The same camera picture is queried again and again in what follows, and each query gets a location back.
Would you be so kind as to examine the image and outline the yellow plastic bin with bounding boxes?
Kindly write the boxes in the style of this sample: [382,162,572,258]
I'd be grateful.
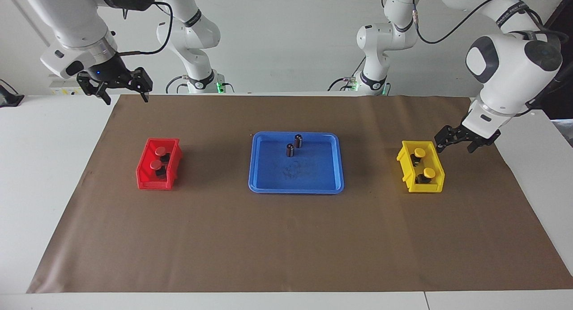
[397,140,445,193]

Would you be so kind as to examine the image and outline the red plastic bin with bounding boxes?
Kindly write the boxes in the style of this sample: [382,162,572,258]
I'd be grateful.
[136,138,183,191]

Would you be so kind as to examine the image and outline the black stand pole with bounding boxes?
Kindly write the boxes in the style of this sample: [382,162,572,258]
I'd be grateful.
[522,62,573,120]

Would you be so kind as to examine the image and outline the black device at table edge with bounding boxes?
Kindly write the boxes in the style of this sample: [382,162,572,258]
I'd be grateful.
[0,80,25,108]

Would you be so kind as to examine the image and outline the blue plastic tray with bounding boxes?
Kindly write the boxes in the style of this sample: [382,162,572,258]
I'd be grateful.
[248,132,345,194]

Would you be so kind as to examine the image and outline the brown paper table mat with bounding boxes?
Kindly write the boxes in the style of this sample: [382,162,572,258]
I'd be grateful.
[27,94,573,293]

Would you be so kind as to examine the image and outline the black right base cables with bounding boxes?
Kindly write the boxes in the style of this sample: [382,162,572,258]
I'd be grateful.
[165,75,235,94]

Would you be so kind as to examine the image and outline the black base cables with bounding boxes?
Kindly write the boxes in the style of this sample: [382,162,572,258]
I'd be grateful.
[165,75,235,94]
[327,59,366,92]

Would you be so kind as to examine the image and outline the white wall outlet box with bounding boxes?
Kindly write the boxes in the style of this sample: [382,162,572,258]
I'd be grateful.
[48,74,97,95]

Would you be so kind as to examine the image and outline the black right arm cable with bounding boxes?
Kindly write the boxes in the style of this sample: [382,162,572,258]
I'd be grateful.
[119,0,174,56]

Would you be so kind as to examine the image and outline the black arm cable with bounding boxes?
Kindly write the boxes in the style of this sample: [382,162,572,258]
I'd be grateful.
[414,0,544,45]
[119,0,174,56]

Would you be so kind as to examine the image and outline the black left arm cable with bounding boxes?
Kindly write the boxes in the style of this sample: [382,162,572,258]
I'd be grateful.
[414,0,544,45]

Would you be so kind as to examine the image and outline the black left base cables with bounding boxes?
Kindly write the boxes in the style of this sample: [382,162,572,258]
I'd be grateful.
[327,59,366,92]

